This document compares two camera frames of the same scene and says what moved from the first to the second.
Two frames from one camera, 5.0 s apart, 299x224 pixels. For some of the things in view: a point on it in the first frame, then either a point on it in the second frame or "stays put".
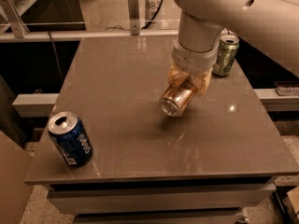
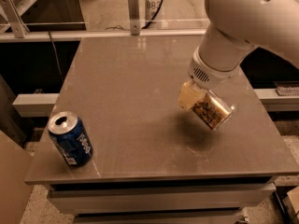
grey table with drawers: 220,158 stays put
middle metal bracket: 134,12 stays put
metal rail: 85,33 stays put
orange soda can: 177,96 -> 212,109
